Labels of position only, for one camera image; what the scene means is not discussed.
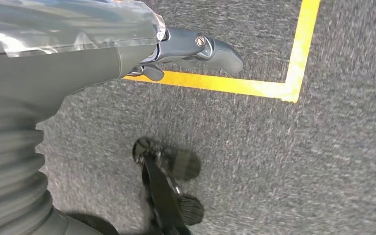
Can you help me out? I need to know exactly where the black robot foot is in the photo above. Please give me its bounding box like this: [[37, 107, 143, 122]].
[[132, 136, 206, 235]]

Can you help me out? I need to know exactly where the yellow floor tape outline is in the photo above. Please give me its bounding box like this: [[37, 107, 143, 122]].
[[123, 0, 322, 104]]

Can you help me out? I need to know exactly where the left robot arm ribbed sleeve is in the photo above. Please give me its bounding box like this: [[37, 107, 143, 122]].
[[0, 97, 104, 235]]

